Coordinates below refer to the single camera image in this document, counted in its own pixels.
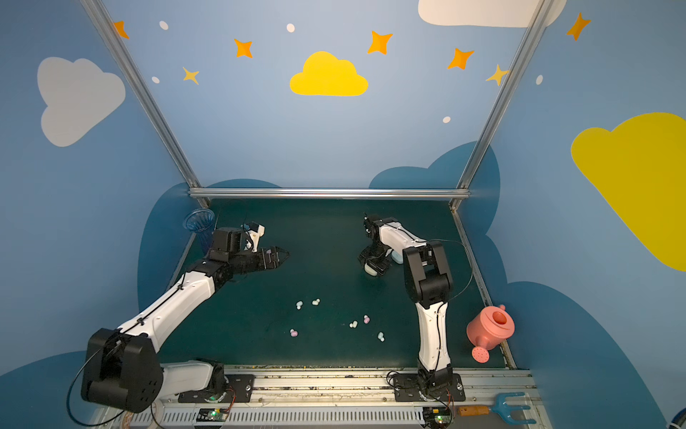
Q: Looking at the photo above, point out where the aluminium frame post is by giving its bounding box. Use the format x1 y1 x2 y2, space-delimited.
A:
449 0 556 215
80 0 202 189

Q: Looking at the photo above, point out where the blue toy garden fork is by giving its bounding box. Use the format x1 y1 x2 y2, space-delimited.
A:
457 393 537 425

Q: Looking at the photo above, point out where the left green circuit board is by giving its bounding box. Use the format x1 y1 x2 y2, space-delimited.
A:
197 409 228 423

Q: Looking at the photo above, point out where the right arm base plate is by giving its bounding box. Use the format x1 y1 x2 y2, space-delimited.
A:
386 371 466 403

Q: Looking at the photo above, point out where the pink toy watering can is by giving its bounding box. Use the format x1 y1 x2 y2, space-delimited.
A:
466 305 516 364

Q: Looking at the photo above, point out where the green circuit board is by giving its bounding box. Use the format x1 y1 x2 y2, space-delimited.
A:
422 407 453 429
197 409 228 423

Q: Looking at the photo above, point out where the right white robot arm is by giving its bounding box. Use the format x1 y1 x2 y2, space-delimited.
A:
358 214 453 393

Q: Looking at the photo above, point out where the aluminium right frame post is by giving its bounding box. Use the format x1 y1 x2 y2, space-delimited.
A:
449 0 556 215

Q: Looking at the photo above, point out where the purple ribbed glass vase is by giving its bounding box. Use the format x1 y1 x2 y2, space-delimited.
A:
183 208 216 255

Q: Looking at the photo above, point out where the light blue earbud case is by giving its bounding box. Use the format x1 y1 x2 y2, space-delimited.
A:
391 250 404 265

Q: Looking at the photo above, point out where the aluminium back frame rail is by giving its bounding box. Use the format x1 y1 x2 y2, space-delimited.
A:
189 188 470 199

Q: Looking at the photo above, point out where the aluminium left frame post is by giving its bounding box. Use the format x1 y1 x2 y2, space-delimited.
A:
80 0 202 189

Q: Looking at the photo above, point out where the right green circuit board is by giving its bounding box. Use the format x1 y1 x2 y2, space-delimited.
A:
422 407 453 429

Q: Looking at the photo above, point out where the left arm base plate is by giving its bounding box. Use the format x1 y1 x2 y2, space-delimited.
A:
177 375 255 404

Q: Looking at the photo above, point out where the front aluminium rail bed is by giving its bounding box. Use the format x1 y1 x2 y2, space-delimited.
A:
90 366 552 428

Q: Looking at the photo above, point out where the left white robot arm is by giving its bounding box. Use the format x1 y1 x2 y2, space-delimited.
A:
78 223 289 413

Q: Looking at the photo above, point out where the mint green earbud case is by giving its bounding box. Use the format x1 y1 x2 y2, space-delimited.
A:
364 264 378 276

